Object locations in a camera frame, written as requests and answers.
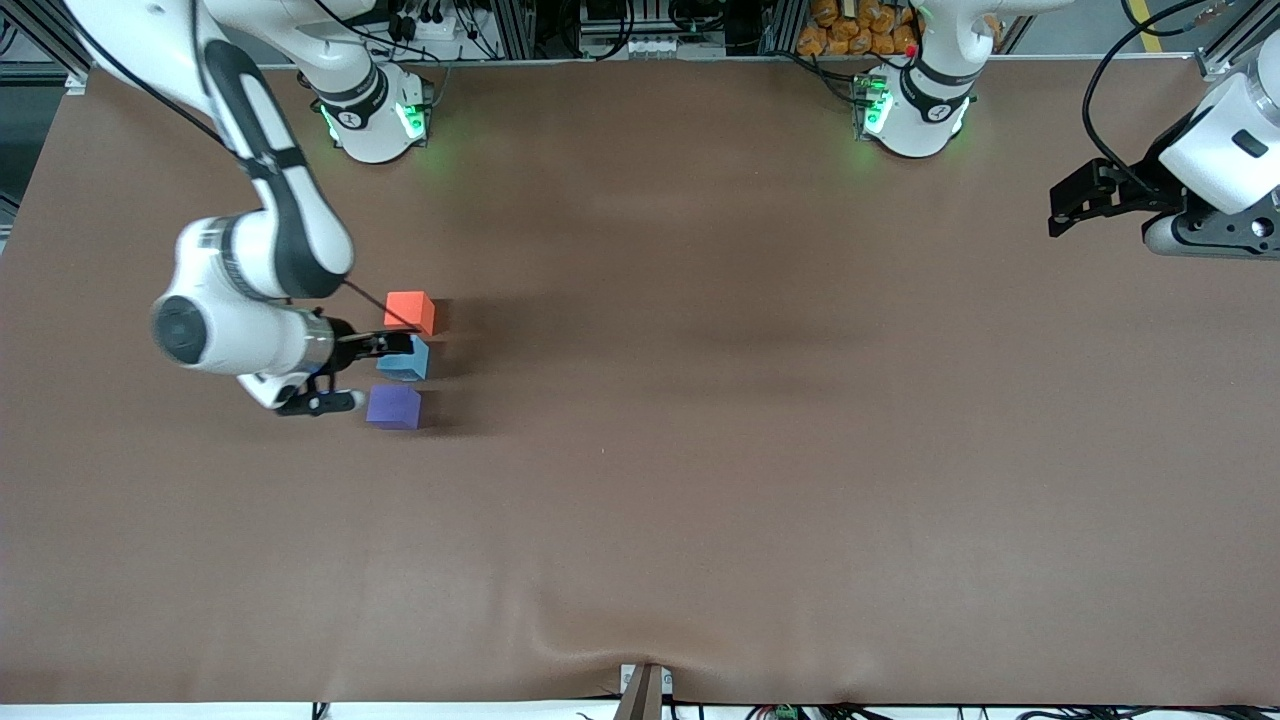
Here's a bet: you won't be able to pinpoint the camera mount post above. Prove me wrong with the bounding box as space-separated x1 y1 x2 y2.
613 662 674 720

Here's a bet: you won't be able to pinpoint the white power strip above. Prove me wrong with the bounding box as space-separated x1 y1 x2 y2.
385 8 461 41

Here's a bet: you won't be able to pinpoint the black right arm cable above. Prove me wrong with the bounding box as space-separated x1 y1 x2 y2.
60 5 423 331

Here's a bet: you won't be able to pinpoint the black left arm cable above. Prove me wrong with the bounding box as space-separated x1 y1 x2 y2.
1082 0 1216 196

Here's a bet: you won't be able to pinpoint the orange snack bags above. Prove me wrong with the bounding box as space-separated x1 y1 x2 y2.
797 0 921 57

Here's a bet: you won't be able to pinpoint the orange block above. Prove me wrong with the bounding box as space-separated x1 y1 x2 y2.
384 291 437 337

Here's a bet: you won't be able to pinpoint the light blue block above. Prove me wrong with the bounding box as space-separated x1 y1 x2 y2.
377 337 431 383

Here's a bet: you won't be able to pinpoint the brown table cover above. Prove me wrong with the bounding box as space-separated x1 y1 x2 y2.
0 58 1280 706

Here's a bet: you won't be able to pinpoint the purple block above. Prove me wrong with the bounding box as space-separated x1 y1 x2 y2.
366 386 423 431

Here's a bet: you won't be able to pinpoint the white terminal block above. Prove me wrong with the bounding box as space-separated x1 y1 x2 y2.
598 35 691 59

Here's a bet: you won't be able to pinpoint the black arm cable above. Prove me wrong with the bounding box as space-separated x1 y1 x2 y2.
1082 0 1216 196
60 5 423 331

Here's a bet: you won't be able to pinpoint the aluminium frame profile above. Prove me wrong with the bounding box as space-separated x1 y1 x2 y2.
0 0 93 93
1195 0 1280 81

